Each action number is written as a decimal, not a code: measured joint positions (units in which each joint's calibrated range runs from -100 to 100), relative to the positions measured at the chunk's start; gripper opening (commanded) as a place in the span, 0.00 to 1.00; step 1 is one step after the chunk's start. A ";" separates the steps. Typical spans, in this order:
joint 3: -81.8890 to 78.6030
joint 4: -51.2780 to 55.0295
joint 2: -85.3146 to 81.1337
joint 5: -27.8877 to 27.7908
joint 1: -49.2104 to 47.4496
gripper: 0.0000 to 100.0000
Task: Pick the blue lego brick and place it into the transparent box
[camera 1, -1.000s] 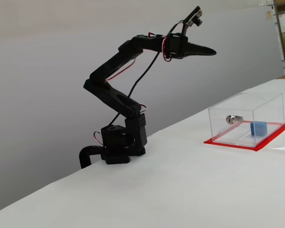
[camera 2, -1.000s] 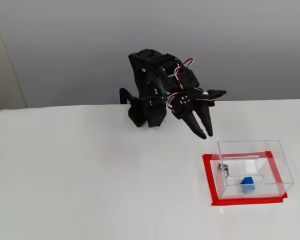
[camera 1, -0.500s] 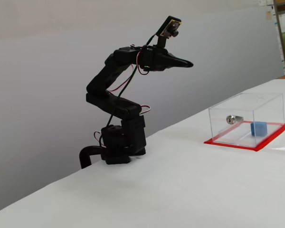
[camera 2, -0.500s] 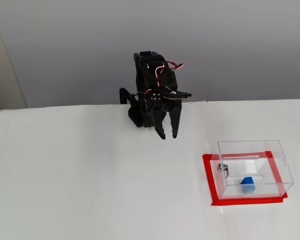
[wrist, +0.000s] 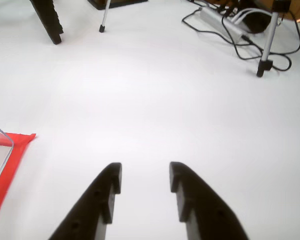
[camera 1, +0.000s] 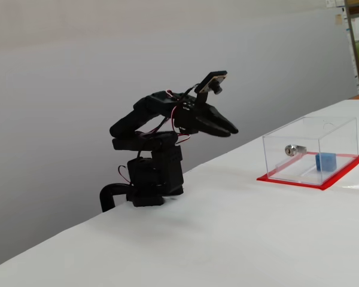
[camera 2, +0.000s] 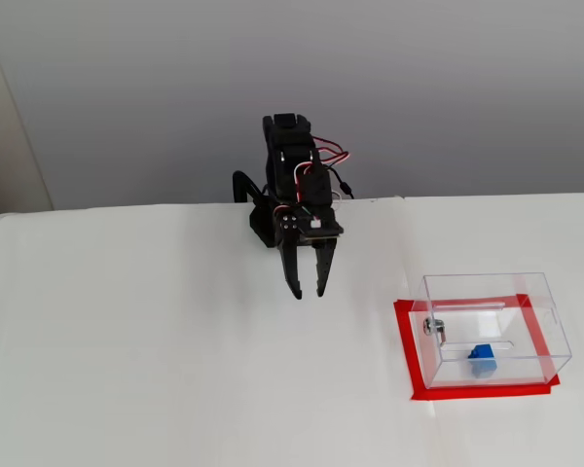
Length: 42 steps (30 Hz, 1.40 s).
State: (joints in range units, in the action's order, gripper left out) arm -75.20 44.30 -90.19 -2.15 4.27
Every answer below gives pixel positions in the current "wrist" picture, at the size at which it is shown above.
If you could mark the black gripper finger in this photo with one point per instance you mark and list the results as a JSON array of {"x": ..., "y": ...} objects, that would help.
[
  {"x": 90, "y": 212},
  {"x": 205, "y": 215}
]

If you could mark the transparent plastic box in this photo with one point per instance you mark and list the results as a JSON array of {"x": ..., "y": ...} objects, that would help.
[{"x": 0, "y": 155}]

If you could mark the dark brown box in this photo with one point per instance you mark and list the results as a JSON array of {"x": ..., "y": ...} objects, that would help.
[{"x": 120, "y": 3}]

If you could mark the red base tray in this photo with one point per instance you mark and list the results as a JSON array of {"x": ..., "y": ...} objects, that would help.
[{"x": 17, "y": 150}]

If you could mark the thick silver tripod leg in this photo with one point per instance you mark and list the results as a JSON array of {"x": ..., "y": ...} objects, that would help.
[{"x": 268, "y": 40}]

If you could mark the silver power strip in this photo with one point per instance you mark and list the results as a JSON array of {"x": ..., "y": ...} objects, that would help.
[{"x": 215, "y": 21}]

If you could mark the black ridged tripod leg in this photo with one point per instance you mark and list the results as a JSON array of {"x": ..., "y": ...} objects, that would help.
[{"x": 50, "y": 20}]

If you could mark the thin silver tripod leg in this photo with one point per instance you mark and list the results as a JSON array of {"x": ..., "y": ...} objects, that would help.
[{"x": 105, "y": 15}]

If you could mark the black power adapter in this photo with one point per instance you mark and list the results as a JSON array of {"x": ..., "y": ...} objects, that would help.
[{"x": 257, "y": 22}]

